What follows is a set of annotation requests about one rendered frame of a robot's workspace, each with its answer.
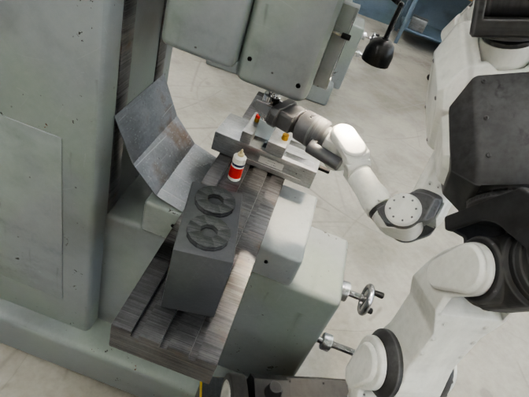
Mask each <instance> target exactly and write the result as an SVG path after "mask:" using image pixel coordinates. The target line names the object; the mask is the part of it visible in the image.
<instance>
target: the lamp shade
mask: <svg viewBox="0 0 529 397"><path fill-rule="evenodd" d="M393 56H394V44H393V43H392V42H391V41H390V40H389V39H384V38H383V36H379V37H375V38H373V39H372V40H371V41H370V42H369V44H368V45H367V46H366V47H365V49H364V53H363V54H362V56H361V58H362V60H363V61H365V62H366V63H368V64H369V65H371V66H374V67H376V68H379V69H388V67H389V65H390V63H391V61H392V59H393Z"/></svg>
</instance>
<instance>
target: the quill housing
mask: <svg viewBox="0 0 529 397"><path fill-rule="evenodd" d="M344 1H345V0H254V1H253V7H252V10H251V14H250V19H249V23H248V25H247V29H246V34H245V38H244V41H243V45H242V50H241V53H240V56H239V62H238V65H237V70H236V72H237V75H238V77H239V78H240V79H241V80H243V81H245V82H247V83H251V84H252V85H255V86H257V87H261V88H263V89H265V90H268V91H271V92H274V93H276V94H278V95H282V96H284V97H286V98H290V99H292V100H295V101H301V100H303V99H305V98H306V97H307V96H308V94H309V91H310V89H311V86H312V85H313V81H314V79H315V76H316V73H317V70H318V68H319V66H320V63H321V60H322V57H323V56H324V52H325V50H326V47H327V44H328V41H329V39H330V37H331V33H332V31H333V29H334V26H335V23H336V21H337V18H338V15H339V13H340V10H341V8H342V4H343V3H344Z"/></svg>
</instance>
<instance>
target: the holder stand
mask: <svg viewBox="0 0 529 397"><path fill-rule="evenodd" d="M241 205H242V194H241V193H238V192H234V191H229V190H226V189H223V188H221V187H216V186H209V185H206V184H200V183H197V182H192V184H191V189H190V192H189V195H188V198H187V203H186V205H185V209H184V211H183V216H182V220H181V222H180V226H179V231H178V233H177V237H176V241H175V244H174V247H173V250H172V256H171V261H170V264H169V268H168V275H167V278H166V282H165V289H164V292H163V296H162V300H161V306H162V307H166V308H170V309H174V310H181V311H185V312H188V313H193V314H200V315H203V316H207V317H214V316H215V314H216V310H217V307H218V306H219V303H220V299H221V296H222V294H223V292H224V288H225V285H226V283H227V281H228V277H229V274H230V272H231V268H232V266H233V263H234V257H235V246H236V240H237V235H238V228H239V217H240V211H241Z"/></svg>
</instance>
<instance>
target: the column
mask: <svg viewBox="0 0 529 397"><path fill-rule="evenodd" d="M166 2H167V0H0V298H1V299H4V300H6V301H9V302H12V303H15V304H17V305H19V306H22V307H24V308H27V309H30V310H33V311H35V312H37V313H39V314H42V315H45V316H47V317H51V318H53V319H55V320H57V321H60V322H63V323H66V324H67V325H71V326H73V327H75V328H78V329H81V330H84V331H87V330H89V329H90V328H91V326H92V325H93V324H94V322H95V321H96V319H97V318H98V305H99V295H100V284H101V274H102V255H103V244H104V234H105V216H106V214H107V213H109V211H110V210H111V209H112V208H113V207H114V206H115V204H116V203H117V200H118V199H119V198H120V197H121V195H122V194H123V193H124V192H125V191H126V190H127V189H128V188H129V186H130V185H131V184H132V183H133V182H134V180H135V179H136V178H137V177H138V176H139V172H138V171H137V169H136V168H135V167H134V166H133V164H132V162H131V159H130V156H129V154H128V151H127V148H126V146H125V144H124V141H123V138H122V136H121V134H120V130H119V128H118V126H117V123H116V120H115V118H114V116H115V115H116V114H118V113H119V112H120V111H121V110H122V109H123V108H124V107H125V106H126V105H127V104H128V103H129V102H131V101H132V100H133V99H134V98H136V97H137V96H138V95H139V94H140V93H142V92H143V91H144V90H145V89H146V88H148V87H149V86H150V85H151V84H152V83H153V82H154V81H156V80H157V79H158V78H159V77H161V76H162V75H163V74H165V79H166V81H167V82H168V73H169V67H170V62H171V56H172V46H169V45H167V44H165V43H164V41H163V39H162V31H163V25H164V18H165V8H166Z"/></svg>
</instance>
